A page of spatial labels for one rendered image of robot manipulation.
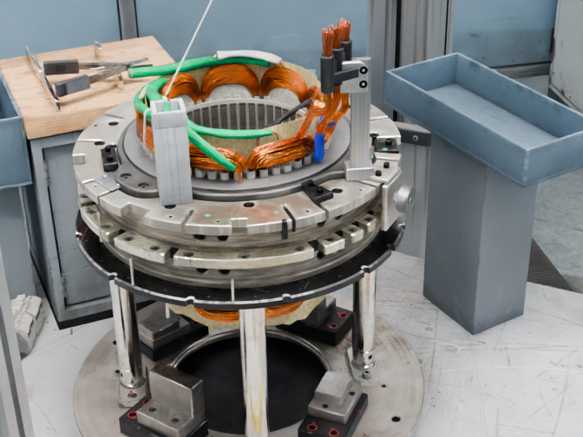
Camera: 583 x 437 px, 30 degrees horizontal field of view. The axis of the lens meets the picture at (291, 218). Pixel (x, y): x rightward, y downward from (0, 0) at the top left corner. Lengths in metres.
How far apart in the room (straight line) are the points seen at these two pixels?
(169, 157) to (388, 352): 0.43
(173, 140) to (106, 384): 0.39
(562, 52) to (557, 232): 0.75
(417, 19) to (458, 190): 0.28
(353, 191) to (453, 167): 0.30
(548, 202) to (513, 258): 1.92
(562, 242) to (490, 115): 1.77
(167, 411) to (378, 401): 0.23
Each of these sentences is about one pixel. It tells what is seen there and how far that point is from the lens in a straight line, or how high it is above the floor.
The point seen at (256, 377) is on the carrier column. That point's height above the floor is 0.91.
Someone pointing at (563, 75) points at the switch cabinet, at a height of 0.18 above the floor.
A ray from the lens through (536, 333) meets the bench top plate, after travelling 1.35.
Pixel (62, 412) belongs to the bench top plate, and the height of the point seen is 0.78.
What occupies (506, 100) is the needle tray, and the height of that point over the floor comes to 1.04.
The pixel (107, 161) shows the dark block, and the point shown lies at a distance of 1.03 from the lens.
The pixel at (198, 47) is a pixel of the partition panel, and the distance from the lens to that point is 3.45.
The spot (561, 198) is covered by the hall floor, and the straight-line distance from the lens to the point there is 3.26.
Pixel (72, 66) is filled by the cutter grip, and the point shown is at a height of 1.09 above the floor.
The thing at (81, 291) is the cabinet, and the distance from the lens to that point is 1.35.
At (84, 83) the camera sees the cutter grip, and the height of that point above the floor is 1.09.
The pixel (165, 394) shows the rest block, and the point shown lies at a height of 0.85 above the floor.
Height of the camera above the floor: 1.57
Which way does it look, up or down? 31 degrees down
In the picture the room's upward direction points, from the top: 1 degrees counter-clockwise
